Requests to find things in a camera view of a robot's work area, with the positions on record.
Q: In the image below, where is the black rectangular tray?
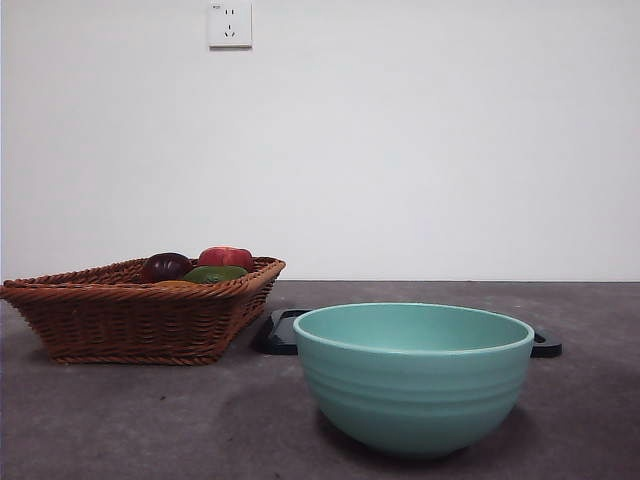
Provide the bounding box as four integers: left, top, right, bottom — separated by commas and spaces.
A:
257, 308, 562, 359

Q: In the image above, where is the brown wicker basket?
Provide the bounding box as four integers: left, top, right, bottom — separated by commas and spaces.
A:
0, 255, 286, 366

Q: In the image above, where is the white wall socket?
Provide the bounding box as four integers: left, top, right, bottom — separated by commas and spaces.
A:
208, 0, 253, 50

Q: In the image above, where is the teal ribbed bowl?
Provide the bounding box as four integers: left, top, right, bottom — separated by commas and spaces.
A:
292, 302, 535, 448

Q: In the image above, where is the green avocado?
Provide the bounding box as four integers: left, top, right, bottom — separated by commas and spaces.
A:
180, 264, 250, 285

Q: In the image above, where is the dark purple plum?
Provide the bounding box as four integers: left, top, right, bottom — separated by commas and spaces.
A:
142, 252, 194, 285

